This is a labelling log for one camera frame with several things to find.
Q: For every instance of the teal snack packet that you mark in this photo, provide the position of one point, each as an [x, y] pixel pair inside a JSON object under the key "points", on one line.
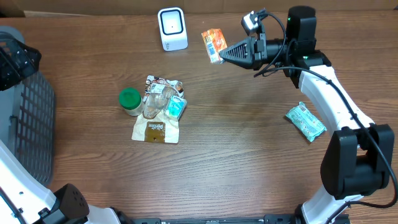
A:
{"points": [[309, 125]]}

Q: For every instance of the grey plastic shopping basket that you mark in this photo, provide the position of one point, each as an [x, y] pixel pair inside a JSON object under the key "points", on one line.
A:
{"points": [[28, 121]]}

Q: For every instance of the green bottle cap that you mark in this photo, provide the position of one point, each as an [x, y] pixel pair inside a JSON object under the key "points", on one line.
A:
{"points": [[129, 98]]}

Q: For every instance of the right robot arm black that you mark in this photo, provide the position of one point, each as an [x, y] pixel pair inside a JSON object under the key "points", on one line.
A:
{"points": [[358, 159]]}

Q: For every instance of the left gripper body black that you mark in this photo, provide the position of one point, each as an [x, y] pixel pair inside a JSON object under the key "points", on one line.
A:
{"points": [[10, 72]]}

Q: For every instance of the clear jar white contents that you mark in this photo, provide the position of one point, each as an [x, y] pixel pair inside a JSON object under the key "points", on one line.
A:
{"points": [[137, 111]]}

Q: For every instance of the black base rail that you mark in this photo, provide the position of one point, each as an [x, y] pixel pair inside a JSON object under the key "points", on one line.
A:
{"points": [[211, 221]]}

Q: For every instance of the orange tissue pack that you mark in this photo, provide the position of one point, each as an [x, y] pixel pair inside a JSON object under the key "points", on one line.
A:
{"points": [[214, 42]]}

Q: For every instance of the small teal tissue pack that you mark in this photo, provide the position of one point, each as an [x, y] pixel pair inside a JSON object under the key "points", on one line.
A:
{"points": [[175, 107]]}

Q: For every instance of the beige dried mushroom bag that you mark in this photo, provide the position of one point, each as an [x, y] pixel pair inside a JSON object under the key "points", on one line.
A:
{"points": [[153, 125]]}

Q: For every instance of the white barcode scanner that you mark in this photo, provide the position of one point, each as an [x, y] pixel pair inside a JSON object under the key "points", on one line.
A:
{"points": [[172, 28]]}

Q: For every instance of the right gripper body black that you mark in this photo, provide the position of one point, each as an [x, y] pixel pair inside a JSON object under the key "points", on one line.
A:
{"points": [[260, 56]]}

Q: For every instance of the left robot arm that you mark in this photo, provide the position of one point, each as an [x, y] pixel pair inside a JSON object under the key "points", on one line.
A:
{"points": [[26, 200]]}

